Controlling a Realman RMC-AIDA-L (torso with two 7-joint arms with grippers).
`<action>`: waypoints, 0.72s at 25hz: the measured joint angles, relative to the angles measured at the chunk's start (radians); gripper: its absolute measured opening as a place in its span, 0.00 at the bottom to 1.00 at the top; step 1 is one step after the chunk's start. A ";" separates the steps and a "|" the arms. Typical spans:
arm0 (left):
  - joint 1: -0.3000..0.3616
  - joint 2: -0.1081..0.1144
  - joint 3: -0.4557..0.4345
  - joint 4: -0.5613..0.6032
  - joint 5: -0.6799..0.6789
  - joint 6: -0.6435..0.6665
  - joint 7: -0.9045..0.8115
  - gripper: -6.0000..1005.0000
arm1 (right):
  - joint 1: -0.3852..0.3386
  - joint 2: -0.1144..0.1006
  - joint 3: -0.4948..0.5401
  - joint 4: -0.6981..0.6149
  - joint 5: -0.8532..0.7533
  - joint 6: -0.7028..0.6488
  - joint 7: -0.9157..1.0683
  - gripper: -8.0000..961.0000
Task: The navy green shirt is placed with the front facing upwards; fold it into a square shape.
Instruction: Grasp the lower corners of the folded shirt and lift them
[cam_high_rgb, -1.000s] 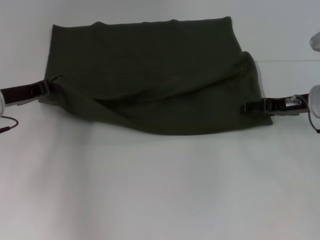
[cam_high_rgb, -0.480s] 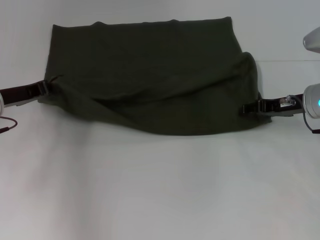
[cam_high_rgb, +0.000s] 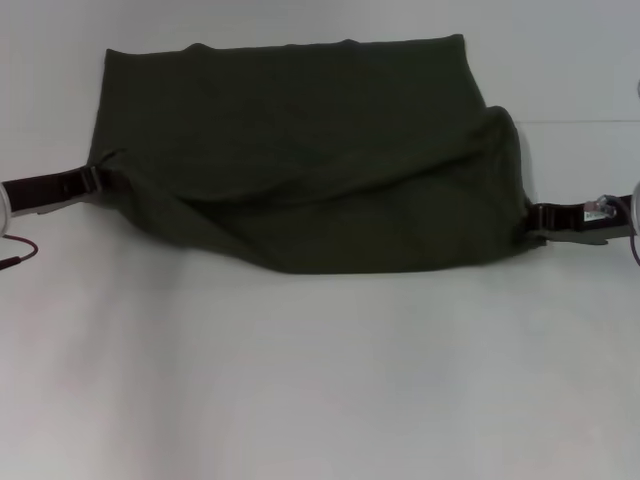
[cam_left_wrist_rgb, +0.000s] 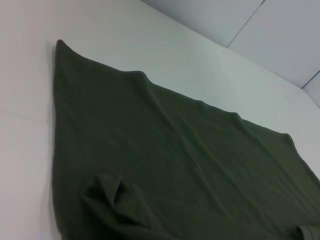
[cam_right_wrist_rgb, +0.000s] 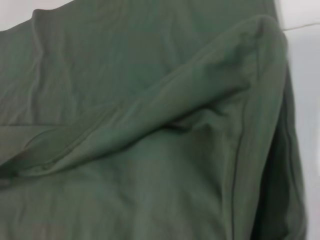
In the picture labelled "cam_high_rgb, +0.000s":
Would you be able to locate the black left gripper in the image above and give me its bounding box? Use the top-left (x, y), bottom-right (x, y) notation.
top-left (0, 165), bottom-right (132, 217)

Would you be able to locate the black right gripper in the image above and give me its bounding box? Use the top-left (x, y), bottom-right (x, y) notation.
top-left (533, 199), bottom-right (635, 247)

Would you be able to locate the dark green FREE t-shirt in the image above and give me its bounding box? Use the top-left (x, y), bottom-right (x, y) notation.
top-left (87, 33), bottom-right (547, 276)

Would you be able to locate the gray right gripper cable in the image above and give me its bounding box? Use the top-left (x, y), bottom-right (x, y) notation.
top-left (583, 193), bottom-right (640, 267)

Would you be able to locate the dark red left gripper cable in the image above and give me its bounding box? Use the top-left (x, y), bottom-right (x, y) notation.
top-left (0, 233), bottom-right (40, 266)

